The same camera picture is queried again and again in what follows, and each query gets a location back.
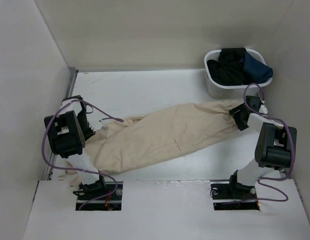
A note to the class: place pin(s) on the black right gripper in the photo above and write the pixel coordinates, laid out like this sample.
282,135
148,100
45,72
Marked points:
240,124

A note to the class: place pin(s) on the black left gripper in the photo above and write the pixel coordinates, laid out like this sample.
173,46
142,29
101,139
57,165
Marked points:
89,133

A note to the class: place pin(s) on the beige trousers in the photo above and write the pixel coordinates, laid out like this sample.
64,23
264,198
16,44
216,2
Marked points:
126,148

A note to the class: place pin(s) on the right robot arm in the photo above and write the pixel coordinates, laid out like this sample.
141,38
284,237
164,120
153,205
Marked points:
275,149

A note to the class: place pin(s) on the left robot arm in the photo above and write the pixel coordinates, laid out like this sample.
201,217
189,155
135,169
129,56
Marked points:
67,135

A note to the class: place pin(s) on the white laundry basket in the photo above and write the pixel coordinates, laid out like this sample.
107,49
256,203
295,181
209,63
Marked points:
220,92

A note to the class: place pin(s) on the navy blue garment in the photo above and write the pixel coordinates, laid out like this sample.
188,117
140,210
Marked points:
254,71

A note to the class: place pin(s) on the black garment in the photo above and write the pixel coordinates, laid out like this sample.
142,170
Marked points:
228,70

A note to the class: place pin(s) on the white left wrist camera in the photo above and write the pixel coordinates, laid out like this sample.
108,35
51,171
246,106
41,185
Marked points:
102,126

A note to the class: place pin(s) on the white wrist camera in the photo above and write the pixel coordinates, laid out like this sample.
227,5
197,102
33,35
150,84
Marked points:
263,109
102,126

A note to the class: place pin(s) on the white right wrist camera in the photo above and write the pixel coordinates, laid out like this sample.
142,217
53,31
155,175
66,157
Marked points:
263,109

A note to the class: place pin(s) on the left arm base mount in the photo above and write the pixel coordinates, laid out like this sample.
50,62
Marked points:
96,201

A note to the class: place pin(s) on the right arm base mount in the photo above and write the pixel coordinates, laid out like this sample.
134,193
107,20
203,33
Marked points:
228,196

